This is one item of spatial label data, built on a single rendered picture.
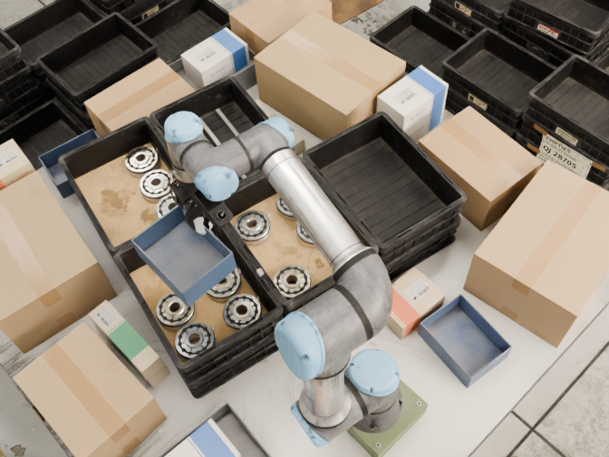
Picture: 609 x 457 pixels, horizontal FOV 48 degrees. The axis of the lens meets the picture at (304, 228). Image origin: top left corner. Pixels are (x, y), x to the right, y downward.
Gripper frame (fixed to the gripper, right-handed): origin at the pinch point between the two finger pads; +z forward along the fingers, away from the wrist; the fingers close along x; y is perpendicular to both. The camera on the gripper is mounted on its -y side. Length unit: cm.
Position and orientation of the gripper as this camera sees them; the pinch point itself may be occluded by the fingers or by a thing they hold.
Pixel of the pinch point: (207, 231)
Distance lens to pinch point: 166.8
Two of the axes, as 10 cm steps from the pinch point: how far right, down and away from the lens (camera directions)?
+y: -6.7, -6.1, 4.3
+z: -0.1, 5.9, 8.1
